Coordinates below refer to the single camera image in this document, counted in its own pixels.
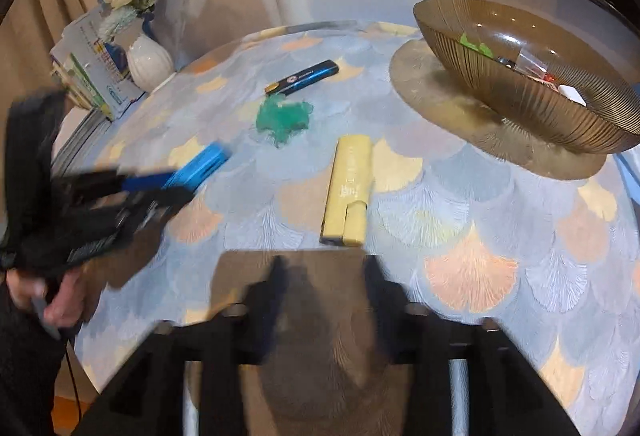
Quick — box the stack of grey magazines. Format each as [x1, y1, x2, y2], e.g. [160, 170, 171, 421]
[50, 106, 118, 177]

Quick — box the dark green toy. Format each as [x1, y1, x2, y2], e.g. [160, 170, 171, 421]
[255, 96, 315, 147]

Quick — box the bright blue box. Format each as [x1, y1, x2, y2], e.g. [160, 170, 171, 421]
[162, 142, 232, 192]

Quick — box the small white object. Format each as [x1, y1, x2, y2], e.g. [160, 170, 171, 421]
[557, 85, 587, 107]

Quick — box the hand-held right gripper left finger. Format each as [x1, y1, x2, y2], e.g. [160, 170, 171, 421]
[75, 256, 291, 436]

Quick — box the pale yellow box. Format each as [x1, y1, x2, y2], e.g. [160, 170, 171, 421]
[320, 135, 373, 247]

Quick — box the light green toy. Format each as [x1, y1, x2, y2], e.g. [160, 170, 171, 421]
[459, 32, 496, 58]

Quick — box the clear plastic packet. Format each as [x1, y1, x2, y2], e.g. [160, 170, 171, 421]
[515, 46, 556, 79]

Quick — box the black cable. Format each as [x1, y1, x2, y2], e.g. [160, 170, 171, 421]
[62, 326, 83, 422]

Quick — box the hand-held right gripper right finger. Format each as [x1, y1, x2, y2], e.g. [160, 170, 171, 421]
[362, 255, 581, 436]

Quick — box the scallop patterned tablecloth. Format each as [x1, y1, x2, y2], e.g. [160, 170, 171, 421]
[75, 20, 640, 436]

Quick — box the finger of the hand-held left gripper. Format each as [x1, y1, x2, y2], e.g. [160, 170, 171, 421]
[75, 168, 177, 204]
[119, 187, 197, 238]

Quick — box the black and blue box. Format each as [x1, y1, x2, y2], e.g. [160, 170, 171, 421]
[265, 59, 340, 97]

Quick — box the white ribbed vase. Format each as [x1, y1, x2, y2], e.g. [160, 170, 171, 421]
[126, 33, 176, 93]

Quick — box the beige curtain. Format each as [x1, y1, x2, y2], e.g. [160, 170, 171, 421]
[0, 0, 86, 82]

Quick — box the person's left hand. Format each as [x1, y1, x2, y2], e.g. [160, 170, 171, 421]
[7, 266, 89, 331]

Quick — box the amber ribbed glass bowl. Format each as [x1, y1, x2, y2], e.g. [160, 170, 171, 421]
[412, 0, 640, 154]

